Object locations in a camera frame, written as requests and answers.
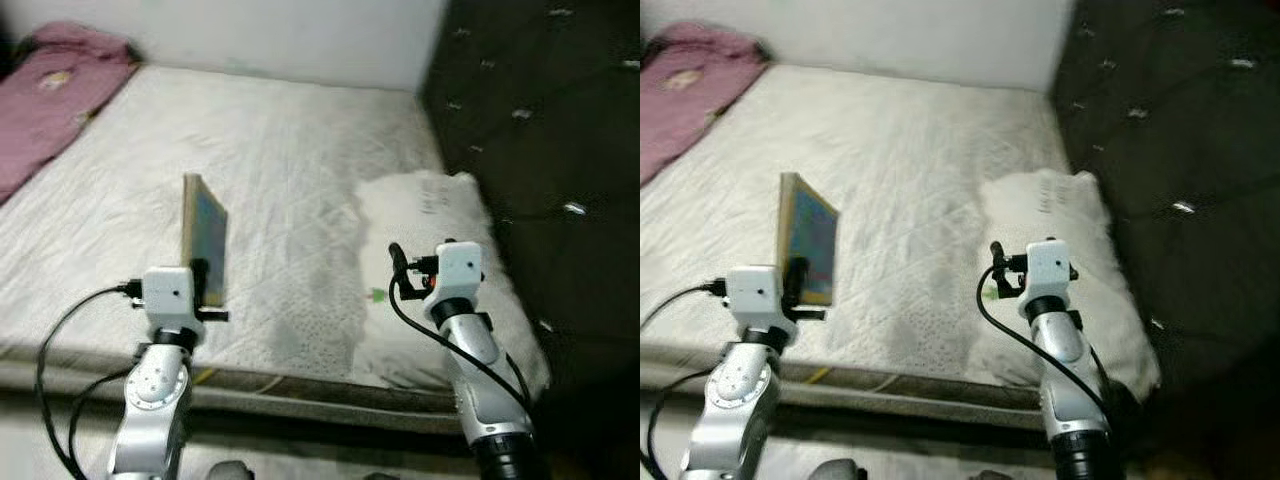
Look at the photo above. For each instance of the dark tufted headboard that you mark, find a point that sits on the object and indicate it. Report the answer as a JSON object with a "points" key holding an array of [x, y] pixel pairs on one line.
{"points": [[1180, 120], [540, 120]]}

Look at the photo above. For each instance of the white quilted mattress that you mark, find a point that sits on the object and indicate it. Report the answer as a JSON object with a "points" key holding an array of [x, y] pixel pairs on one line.
{"points": [[280, 150], [900, 150]]}

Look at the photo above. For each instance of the white pillow green tree print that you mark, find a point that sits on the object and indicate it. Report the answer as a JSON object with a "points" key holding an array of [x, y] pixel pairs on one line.
{"points": [[1050, 220], [430, 230]]}

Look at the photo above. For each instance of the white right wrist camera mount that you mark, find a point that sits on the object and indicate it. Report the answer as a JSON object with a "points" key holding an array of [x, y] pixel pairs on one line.
{"points": [[458, 268], [1050, 265]]}

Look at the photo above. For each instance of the silver robot right leg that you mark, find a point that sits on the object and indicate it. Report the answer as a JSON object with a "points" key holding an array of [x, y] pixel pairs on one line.
{"points": [[380, 476], [995, 476]]}

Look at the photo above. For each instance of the dark bed frame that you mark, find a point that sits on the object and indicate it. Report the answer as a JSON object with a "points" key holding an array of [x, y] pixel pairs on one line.
{"points": [[900, 420], [300, 420]]}

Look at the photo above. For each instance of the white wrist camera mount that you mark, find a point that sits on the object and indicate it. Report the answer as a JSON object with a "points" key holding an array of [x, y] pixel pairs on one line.
{"points": [[1050, 265], [755, 292], [458, 268], [168, 292]]}

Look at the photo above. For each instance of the silver robot leg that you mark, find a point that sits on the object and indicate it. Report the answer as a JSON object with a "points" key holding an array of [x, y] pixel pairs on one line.
{"points": [[230, 471], [995, 476], [380, 476], [838, 470]]}

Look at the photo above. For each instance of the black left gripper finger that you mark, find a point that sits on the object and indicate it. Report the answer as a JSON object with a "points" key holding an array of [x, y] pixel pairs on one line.
{"points": [[797, 280], [199, 280]]}

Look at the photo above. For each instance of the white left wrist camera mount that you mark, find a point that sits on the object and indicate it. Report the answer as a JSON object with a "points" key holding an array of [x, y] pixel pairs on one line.
{"points": [[755, 292], [168, 292]]}

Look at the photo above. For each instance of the mauve cartoon print blanket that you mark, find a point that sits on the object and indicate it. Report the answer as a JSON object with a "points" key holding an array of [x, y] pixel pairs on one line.
{"points": [[690, 90], [50, 100]]}

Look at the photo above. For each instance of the colourful children's book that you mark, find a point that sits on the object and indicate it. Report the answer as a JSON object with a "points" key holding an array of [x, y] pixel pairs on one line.
{"points": [[205, 235], [812, 230]]}

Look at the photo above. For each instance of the silver robot left leg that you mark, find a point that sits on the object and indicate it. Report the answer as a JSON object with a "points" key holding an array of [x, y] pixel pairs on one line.
{"points": [[838, 470], [230, 471]]}

